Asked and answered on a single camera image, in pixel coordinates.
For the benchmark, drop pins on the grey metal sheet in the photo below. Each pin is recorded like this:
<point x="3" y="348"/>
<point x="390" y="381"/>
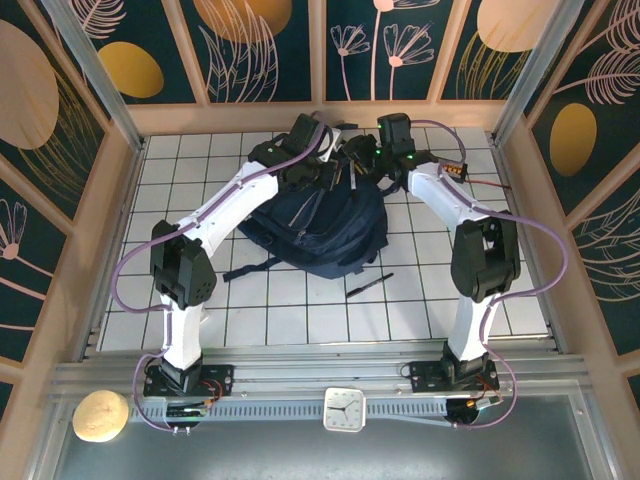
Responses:
<point x="300" y="455"/>

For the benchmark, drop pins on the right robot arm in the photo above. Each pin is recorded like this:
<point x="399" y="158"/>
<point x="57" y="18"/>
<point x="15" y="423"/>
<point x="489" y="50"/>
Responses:
<point x="440" y="190"/>

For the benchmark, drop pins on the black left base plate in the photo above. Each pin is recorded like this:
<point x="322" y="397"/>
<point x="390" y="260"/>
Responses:
<point x="220" y="380"/>

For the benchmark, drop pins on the aluminium frame post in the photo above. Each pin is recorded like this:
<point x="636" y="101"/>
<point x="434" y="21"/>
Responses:
<point x="100" y="85"/>
<point x="535" y="65"/>

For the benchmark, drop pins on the white square clock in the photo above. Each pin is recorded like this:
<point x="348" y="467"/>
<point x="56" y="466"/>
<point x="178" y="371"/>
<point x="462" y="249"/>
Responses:
<point x="345" y="409"/>

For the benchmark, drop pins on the slim black pen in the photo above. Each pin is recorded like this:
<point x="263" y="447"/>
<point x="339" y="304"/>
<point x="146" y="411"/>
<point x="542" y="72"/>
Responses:
<point x="370" y="285"/>

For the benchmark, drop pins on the navy blue backpack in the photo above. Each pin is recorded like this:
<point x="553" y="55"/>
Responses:
<point x="325" y="230"/>

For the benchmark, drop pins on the aluminium table edge rail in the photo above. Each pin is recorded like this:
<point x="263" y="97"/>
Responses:
<point x="503" y="165"/>
<point x="129" y="180"/>

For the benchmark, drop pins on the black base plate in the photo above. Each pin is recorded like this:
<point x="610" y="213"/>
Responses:
<point x="220" y="380"/>
<point x="425" y="380"/>

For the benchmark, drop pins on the round beige bread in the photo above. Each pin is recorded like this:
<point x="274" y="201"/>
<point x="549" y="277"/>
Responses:
<point x="100" y="415"/>

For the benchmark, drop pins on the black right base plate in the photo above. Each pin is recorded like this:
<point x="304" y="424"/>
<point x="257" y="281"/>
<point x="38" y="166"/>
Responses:
<point x="425" y="380"/>

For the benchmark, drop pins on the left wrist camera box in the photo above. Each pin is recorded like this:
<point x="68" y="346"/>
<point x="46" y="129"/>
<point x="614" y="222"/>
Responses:
<point x="332" y="145"/>

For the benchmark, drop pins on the black charger board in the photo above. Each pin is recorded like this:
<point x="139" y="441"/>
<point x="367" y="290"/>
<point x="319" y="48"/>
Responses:
<point x="455" y="169"/>

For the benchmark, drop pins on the aluminium front beam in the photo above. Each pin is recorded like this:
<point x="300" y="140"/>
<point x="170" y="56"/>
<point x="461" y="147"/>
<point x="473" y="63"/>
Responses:
<point x="310" y="372"/>

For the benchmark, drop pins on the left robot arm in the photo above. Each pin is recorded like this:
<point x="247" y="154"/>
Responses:
<point x="235" y="200"/>

